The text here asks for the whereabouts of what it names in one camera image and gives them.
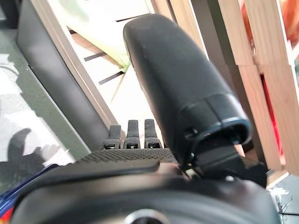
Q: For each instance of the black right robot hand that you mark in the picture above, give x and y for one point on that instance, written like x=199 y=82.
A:
x=163 y=77

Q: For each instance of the dark grey shelf panel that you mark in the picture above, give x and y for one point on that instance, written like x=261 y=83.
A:
x=51 y=70

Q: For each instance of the blue plastic object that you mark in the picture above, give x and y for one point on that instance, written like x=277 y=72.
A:
x=9 y=193

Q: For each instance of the orange vegetable in crate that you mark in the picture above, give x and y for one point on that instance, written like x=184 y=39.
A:
x=293 y=25

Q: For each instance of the dark metal post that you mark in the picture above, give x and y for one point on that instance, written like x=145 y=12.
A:
x=210 y=35

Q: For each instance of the light wooden slat crate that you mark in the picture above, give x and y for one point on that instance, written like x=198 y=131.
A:
x=287 y=112
x=266 y=35

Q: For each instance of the beige wooden shelf rail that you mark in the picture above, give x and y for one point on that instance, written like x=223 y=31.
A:
x=77 y=67

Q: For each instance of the red vegetable in crate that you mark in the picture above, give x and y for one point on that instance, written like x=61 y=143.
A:
x=272 y=116

